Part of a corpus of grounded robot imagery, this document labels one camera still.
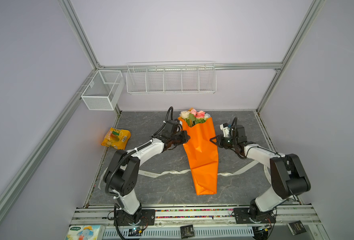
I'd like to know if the white slotted cable duct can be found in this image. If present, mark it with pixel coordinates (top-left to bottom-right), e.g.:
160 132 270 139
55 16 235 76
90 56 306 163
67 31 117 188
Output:
103 226 255 240

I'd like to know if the orange wrapping paper sheet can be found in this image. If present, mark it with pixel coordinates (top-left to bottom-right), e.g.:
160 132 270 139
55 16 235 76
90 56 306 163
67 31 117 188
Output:
179 114 219 196

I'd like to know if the aluminium front rail frame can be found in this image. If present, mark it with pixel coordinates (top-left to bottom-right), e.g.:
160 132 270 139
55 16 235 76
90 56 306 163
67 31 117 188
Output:
70 205 329 240

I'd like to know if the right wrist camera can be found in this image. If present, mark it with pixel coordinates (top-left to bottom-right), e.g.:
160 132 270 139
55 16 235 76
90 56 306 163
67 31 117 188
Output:
220 123 246 138

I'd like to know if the white ribbon gold lettering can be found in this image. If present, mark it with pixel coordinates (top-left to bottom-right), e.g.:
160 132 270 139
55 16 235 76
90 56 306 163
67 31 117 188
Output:
97 160 274 190

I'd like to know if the dark pink fake rose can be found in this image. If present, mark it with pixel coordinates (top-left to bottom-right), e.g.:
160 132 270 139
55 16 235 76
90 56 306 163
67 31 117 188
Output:
195 111 206 119

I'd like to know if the yellow snack bag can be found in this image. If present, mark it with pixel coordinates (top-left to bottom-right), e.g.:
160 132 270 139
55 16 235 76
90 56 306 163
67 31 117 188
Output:
101 128 131 150

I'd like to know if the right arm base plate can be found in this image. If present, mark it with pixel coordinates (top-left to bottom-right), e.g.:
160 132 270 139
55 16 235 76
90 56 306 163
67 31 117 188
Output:
233 206 276 224

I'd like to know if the black box right front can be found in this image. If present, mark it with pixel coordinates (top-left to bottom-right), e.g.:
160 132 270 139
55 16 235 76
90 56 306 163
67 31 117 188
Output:
287 221 307 236

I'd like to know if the black box centre front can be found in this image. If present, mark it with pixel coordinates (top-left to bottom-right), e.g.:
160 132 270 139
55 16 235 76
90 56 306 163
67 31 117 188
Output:
180 225 195 239

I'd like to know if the tissue pack with elephant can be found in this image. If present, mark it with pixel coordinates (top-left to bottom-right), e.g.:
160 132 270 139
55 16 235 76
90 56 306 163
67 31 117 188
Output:
65 225 106 240

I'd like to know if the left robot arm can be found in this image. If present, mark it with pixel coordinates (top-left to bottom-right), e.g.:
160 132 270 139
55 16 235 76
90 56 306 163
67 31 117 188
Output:
103 131 190 217

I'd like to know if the black box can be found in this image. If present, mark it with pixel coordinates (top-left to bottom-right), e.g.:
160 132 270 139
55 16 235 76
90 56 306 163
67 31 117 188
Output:
287 221 307 236
180 225 195 239

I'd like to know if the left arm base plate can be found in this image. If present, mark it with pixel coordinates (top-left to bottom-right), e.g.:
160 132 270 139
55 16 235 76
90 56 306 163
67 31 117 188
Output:
116 209 156 226

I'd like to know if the white wire wall shelf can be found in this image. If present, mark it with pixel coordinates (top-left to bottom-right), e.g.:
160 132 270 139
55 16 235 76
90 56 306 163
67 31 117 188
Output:
126 61 217 95

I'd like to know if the white mesh box basket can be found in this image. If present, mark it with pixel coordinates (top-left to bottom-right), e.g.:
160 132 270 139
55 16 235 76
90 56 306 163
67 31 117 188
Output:
81 70 125 111

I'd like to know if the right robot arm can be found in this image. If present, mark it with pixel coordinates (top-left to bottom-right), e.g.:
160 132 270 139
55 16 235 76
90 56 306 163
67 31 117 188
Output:
210 135 311 223

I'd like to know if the cream fake rose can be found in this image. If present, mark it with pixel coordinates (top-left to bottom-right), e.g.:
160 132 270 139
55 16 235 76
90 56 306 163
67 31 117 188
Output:
180 111 191 127

